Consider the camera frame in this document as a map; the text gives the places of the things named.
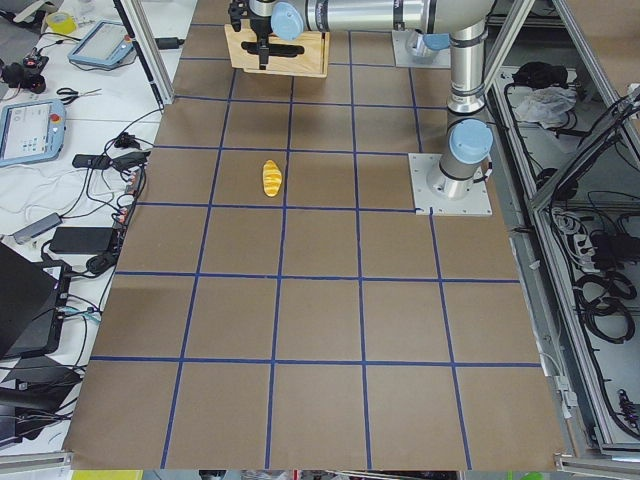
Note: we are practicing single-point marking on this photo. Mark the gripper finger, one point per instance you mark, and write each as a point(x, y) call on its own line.
point(263, 51)
point(236, 23)

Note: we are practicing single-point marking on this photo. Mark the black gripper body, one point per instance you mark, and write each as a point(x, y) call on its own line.
point(261, 28)

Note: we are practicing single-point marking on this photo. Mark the black drawer handle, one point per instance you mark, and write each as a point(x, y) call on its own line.
point(278, 50)

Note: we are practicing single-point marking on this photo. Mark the wooden drawer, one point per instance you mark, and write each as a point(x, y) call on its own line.
point(239, 57)

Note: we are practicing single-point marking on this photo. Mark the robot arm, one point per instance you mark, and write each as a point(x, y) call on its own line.
point(421, 46)
point(276, 24)

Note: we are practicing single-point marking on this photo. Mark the wooden drawer cabinet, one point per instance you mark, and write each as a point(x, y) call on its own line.
point(312, 62)

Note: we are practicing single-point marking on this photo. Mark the teach pendant upper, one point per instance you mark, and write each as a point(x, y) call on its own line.
point(106, 46)

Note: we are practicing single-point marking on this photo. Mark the teach pendant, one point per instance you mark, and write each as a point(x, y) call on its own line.
point(32, 132)
point(106, 46)

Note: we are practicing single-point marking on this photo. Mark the toy bread loaf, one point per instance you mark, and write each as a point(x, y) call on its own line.
point(272, 178)

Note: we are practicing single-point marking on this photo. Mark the yellow tape roll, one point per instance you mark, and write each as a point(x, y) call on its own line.
point(61, 23)

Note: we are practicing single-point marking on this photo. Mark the black scissors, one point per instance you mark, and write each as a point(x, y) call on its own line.
point(68, 95)

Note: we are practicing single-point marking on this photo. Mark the teach pendant lower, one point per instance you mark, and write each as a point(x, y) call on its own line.
point(32, 132)

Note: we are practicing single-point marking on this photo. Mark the black power adapter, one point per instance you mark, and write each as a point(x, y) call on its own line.
point(81, 240)

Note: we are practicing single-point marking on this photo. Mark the white crumpled cloth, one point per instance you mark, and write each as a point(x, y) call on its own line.
point(548, 107)

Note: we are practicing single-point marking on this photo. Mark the black laptop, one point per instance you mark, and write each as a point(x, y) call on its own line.
point(32, 298)

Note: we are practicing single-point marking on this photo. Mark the aluminium frame post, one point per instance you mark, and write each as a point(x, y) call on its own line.
point(139, 30)

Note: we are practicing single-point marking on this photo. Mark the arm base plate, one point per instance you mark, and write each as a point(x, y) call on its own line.
point(402, 59)
point(436, 194)

